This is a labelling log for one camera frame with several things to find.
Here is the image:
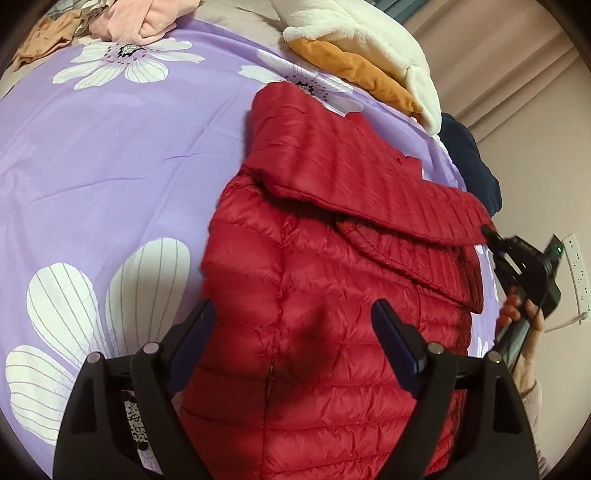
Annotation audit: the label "plaid shirt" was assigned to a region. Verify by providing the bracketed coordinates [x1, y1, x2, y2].
[55, 0, 112, 14]

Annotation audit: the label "white cable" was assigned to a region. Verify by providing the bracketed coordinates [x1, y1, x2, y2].
[542, 311, 591, 333]

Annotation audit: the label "person's right hand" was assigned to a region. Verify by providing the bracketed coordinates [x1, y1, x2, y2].
[498, 293, 548, 393]

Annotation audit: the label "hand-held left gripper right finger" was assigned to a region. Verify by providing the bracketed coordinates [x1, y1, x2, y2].
[370, 299, 541, 480]

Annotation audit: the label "red down jacket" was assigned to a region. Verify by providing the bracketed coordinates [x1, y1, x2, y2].
[178, 82, 497, 480]

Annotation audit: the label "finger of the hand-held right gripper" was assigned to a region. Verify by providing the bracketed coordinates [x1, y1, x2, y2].
[481, 224, 514, 289]

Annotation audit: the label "navy garment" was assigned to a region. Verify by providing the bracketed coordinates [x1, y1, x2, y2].
[436, 113, 503, 217]

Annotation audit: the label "pink clothes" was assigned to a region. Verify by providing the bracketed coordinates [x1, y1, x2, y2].
[90, 0, 204, 47]

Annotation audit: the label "tan garment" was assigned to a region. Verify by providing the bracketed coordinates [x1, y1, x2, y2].
[11, 10, 93, 72]

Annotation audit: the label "orange garment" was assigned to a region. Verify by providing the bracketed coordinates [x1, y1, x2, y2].
[288, 37, 423, 116]

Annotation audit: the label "pink curtain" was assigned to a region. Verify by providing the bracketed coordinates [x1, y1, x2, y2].
[406, 0, 591, 241]

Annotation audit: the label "teal curtain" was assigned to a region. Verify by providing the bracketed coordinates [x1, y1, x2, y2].
[383, 0, 419, 21]

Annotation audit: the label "white power strip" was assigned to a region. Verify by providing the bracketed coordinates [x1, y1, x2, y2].
[564, 233, 591, 315]

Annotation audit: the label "purple floral duvet cover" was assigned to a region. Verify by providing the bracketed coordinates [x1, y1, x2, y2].
[0, 18, 506, 480]

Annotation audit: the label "person's right forearm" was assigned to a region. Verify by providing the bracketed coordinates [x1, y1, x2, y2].
[519, 378, 551, 469]

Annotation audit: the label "white fleece garment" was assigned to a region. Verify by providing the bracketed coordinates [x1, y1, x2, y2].
[270, 0, 444, 134]

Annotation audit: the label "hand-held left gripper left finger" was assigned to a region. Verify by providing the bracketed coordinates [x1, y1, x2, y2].
[52, 299, 218, 480]

